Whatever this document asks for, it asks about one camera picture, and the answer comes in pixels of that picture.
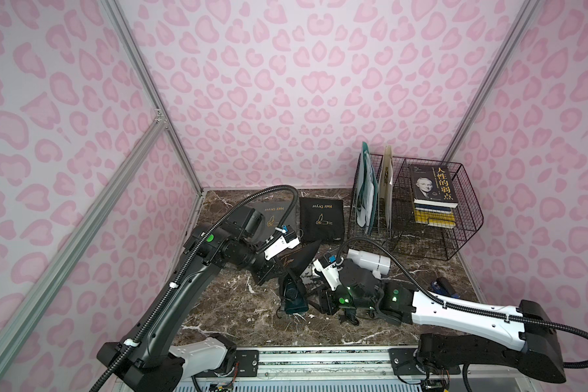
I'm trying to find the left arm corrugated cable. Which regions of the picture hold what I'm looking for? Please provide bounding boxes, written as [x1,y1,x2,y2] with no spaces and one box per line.
[87,185,300,392]

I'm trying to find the white hair dryer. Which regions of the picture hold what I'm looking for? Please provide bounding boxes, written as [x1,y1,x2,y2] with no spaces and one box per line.
[347,249,391,279]

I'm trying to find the grey hair dryer pouch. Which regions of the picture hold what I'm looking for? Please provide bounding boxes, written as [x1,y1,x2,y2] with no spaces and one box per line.
[249,201,290,243]

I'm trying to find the yellow striped book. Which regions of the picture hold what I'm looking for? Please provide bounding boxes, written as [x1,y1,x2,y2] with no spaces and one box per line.
[414,206,456,229]

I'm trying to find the black portrait book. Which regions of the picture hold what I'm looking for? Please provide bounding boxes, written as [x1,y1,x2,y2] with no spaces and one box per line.
[408,164,458,208]

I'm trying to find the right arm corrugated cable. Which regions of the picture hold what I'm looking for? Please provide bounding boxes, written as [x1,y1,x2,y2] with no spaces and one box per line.
[335,236,588,369]

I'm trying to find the black wire basket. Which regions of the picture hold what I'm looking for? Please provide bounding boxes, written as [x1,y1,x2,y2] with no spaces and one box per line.
[346,156,484,261]

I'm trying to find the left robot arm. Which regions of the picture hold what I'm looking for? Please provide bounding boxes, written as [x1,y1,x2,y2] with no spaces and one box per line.
[91,204,299,391]

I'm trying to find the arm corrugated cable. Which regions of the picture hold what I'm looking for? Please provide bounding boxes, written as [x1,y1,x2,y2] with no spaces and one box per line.
[335,236,588,369]
[87,185,300,392]

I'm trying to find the black pouch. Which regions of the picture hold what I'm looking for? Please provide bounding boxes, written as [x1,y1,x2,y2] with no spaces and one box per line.
[300,198,345,243]
[278,240,321,298]

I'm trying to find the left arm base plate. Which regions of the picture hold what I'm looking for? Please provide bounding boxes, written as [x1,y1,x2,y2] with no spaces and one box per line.
[196,350,260,378]

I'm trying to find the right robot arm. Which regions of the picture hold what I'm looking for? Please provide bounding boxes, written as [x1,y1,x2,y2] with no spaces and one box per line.
[311,259,566,384]

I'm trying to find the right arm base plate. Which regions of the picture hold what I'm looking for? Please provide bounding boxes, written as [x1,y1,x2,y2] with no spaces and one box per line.
[388,347,462,377]

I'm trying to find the blue stapler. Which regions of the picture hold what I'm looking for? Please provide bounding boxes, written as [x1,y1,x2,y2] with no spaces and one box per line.
[431,277,460,299]

